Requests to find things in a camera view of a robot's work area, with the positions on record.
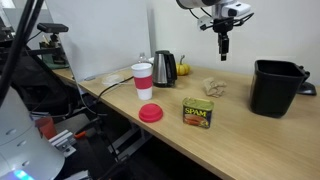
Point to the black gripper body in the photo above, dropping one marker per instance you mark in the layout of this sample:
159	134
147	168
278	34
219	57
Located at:
223	26

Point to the black office chair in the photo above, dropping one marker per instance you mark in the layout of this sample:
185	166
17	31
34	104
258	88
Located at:
36	86

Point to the small yellow pumpkin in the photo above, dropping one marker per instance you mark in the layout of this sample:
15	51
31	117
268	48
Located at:
183	69

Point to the black stand base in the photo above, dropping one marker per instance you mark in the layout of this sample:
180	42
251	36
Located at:
307	87

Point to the clear plastic water bottle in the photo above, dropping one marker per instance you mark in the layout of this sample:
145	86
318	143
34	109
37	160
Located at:
142	58

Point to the white partition panel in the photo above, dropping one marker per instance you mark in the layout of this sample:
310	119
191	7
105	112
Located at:
100	33

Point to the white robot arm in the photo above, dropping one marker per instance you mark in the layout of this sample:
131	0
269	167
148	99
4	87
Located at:
23	143

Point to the steel electric kettle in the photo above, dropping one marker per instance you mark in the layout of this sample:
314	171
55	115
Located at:
161	68

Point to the red plastic cup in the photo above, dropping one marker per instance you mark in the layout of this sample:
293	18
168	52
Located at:
46	127

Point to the aluminium frame bracket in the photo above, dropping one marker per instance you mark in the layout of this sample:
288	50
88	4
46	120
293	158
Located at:
63	141

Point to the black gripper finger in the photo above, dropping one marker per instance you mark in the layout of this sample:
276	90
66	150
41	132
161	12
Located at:
221	46
226	46

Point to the red cup lid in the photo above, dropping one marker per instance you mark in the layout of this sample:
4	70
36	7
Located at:
150	112

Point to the spam can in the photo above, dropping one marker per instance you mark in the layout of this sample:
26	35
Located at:
197	113

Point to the white cup with red sleeve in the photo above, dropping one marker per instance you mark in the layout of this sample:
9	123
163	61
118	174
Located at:
143	81

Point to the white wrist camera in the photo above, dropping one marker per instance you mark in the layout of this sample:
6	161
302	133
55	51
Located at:
235	9

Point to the black landfill bin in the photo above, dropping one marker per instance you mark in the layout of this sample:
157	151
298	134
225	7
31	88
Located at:
275	95

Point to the clear mounting plate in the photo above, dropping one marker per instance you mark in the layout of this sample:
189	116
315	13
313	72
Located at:
204	22

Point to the clear tape roll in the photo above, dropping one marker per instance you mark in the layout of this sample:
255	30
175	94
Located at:
112	80

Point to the black camera on stand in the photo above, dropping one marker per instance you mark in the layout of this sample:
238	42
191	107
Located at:
52	27

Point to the brown paper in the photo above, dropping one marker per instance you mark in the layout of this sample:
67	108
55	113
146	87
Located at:
213	87

